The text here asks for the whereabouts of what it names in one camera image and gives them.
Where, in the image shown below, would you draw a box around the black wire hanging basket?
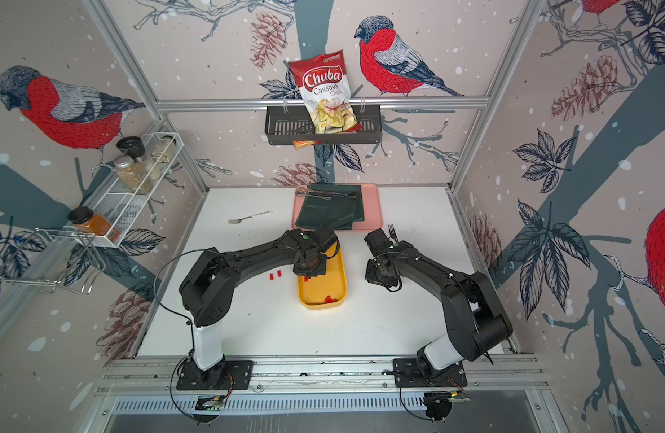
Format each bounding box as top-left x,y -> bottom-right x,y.
264,104 -> 383,147

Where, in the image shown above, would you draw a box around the aluminium frame crossbar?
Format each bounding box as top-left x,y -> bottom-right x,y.
155,96 -> 493,113

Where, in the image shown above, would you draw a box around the dark green folded cloth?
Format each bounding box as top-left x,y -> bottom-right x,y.
295,183 -> 365,230

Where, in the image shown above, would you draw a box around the Chuba cassava chips bag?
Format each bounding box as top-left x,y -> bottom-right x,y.
289,51 -> 361,135

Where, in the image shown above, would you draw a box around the chrome wire holder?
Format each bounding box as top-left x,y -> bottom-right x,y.
0,227 -> 106,295

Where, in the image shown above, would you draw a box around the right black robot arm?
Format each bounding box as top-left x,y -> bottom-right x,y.
364,229 -> 513,376

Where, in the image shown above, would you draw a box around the silver lid spice jar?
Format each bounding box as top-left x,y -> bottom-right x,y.
114,155 -> 152,195

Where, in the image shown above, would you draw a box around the black tongs on tray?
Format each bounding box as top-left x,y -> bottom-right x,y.
296,186 -> 361,200

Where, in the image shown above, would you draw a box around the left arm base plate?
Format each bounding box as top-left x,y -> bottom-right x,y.
177,359 -> 254,391

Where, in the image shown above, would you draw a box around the pink plastic tray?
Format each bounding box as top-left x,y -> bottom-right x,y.
292,184 -> 383,232

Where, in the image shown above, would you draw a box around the orange spice jar black lid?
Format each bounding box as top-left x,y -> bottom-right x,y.
67,207 -> 121,242

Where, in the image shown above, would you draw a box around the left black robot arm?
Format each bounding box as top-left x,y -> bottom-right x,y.
179,227 -> 340,373

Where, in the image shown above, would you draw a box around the yellow plastic storage box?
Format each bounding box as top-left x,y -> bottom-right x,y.
298,247 -> 348,310

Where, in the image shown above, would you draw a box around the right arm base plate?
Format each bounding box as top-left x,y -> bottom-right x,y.
391,357 -> 468,389

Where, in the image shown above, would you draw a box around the black plastic fork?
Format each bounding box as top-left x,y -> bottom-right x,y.
388,224 -> 398,243

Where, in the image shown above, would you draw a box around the right circuit board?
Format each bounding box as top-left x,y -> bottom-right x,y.
424,390 -> 471,422

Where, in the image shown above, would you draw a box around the white wire spice rack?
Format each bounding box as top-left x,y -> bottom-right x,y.
80,132 -> 184,248

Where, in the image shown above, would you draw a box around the silver metal fork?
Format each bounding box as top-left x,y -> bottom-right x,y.
227,210 -> 272,225

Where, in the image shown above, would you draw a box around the clear pale spice jar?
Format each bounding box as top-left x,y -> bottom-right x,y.
150,135 -> 177,164

